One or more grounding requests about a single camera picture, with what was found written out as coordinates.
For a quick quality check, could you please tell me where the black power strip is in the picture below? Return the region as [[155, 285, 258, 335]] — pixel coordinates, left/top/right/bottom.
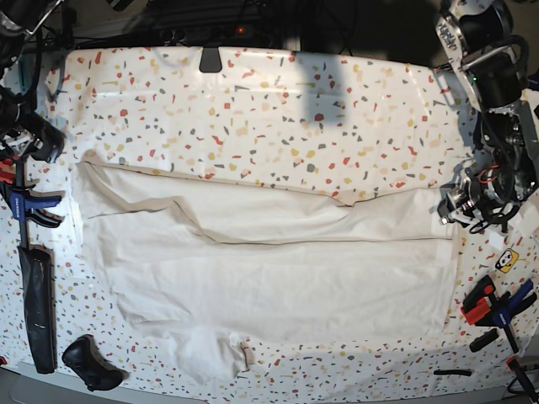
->
[[158, 25, 256, 43]]

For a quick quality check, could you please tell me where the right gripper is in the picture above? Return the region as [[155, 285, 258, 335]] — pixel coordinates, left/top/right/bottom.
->
[[1, 114, 65, 163]]

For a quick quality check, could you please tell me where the blue bar clamp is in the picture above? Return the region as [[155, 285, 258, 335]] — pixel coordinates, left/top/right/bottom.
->
[[461, 275, 538, 403], [1, 149, 63, 251]]

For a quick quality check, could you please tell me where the long black sleeve pouch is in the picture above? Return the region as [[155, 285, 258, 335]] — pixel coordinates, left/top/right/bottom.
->
[[19, 246, 56, 375]]

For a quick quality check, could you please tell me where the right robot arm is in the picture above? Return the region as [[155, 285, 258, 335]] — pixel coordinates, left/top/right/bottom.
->
[[1, 1, 64, 163]]

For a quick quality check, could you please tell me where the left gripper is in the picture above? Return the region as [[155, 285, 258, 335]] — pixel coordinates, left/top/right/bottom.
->
[[437, 163, 533, 231]]

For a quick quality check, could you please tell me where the black table edge clip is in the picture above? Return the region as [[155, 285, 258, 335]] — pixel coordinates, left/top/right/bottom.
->
[[199, 47, 222, 73]]

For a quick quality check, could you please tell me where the yellow cartoon face sticker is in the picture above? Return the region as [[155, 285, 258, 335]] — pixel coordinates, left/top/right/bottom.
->
[[494, 248, 520, 274]]

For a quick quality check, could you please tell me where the left blue bar clamp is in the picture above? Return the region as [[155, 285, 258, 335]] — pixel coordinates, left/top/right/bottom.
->
[[1, 149, 63, 251]]

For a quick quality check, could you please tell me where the white T-shirt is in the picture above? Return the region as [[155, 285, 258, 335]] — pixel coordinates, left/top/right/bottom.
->
[[73, 162, 457, 382]]

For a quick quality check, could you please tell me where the small black block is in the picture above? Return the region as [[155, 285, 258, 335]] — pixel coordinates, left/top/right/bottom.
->
[[469, 329, 499, 353]]

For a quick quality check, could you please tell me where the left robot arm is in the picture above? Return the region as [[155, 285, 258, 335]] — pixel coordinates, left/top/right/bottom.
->
[[435, 1, 538, 234]]

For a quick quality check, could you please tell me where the right blue bar clamp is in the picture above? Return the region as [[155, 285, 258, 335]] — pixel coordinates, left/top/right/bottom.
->
[[461, 275, 538, 403]]

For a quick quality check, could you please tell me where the black game controller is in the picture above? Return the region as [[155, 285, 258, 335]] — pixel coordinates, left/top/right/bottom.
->
[[61, 334, 125, 391]]

